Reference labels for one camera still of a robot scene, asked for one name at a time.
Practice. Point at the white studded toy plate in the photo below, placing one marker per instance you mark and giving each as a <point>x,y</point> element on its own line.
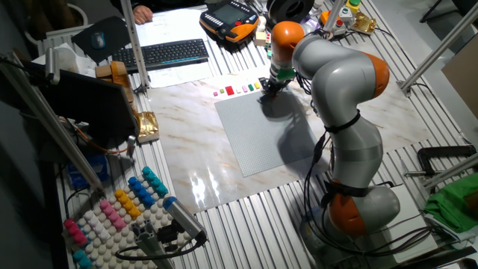
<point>149,220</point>

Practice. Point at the black filament spool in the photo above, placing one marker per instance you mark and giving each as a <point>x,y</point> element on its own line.
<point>291,10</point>

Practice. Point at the blue large toy brick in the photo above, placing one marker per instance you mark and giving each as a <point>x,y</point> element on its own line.
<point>142,192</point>

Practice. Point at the black clamp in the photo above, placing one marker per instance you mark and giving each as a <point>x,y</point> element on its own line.
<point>424,158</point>

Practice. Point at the grey Lego baseplate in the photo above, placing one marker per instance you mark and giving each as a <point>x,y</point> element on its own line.
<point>250,134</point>

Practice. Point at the purple plastic piece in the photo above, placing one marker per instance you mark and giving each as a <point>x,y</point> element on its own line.
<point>311,25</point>

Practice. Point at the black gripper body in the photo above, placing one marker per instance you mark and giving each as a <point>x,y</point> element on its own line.
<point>278,84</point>

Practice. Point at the large white paper sheet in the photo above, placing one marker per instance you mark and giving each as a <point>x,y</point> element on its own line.
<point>168,28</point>

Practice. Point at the green cloth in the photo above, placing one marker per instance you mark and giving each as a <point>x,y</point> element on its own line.
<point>452,203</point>

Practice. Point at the pink large toy brick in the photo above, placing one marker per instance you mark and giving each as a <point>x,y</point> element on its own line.
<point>113,214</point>

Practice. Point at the white large toy brick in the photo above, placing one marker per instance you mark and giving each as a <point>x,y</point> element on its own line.
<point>97,226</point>

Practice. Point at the small white figurine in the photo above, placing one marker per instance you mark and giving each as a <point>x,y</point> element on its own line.
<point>261,23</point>

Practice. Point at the square red Lego plate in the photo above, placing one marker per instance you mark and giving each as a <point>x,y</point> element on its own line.
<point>229,90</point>

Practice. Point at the black mouse pad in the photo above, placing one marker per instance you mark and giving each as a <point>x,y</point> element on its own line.
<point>115,33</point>

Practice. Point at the bare person hand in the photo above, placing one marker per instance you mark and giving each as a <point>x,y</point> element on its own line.
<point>142,14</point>

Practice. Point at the white chair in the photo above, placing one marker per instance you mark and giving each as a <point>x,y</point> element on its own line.
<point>56,35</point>

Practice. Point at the grey camera with blue end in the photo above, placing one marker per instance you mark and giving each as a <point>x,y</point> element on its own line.
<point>185,218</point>

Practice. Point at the short aluminium profile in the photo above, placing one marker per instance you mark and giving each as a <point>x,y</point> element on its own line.
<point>149,243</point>

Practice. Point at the silver and orange robot arm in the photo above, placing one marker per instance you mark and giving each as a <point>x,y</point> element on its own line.
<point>347,89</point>

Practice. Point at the orange and black teach pendant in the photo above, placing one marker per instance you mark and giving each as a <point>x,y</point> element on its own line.
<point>228,20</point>

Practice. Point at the blue box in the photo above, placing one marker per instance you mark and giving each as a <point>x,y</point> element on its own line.
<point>87,170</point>

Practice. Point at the brown cardboard sheet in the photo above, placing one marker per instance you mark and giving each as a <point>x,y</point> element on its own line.
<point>463,78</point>

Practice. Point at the yellow large toy brick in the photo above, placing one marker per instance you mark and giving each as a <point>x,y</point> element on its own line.
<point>127,204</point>

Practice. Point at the marble pattern mat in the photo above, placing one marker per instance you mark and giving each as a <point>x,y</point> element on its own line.
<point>186,142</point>

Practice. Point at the yellow box with green button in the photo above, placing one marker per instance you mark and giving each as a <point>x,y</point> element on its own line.
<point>353,4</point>

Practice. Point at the black computer keyboard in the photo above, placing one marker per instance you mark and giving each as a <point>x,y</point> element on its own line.
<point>164,54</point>

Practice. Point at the plain wooden cube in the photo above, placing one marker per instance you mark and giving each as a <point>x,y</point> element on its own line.
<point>260,39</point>

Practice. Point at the crumpled gold foil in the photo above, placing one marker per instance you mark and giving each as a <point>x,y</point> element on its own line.
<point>364,23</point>

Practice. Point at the printed paper sheet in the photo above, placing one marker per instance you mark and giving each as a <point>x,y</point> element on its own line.
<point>179,76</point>

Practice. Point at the aluminium frame profile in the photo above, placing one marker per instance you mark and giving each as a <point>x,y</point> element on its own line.
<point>440,46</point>
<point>452,170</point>
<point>333,15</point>
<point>56,127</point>
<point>135,48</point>

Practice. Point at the grey computer mouse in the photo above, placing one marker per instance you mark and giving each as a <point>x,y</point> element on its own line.
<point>98,40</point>

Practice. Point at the magenta large toy brick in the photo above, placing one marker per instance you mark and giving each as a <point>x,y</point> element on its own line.
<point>75,232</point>

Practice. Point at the grey stick camera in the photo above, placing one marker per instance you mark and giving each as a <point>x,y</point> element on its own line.
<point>52,65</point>

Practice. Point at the white button box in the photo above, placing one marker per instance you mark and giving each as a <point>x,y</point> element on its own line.
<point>345,15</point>

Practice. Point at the black monitor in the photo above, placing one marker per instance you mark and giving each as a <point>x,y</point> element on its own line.
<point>89,108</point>

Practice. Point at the Rubik's cube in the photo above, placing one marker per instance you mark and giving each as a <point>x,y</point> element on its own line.
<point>267,41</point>

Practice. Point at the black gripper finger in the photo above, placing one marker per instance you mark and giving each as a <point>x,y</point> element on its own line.
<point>266,93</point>
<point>275,94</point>

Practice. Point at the teal large toy brick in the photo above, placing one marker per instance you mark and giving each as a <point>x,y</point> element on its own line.
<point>155,182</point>
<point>82,259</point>

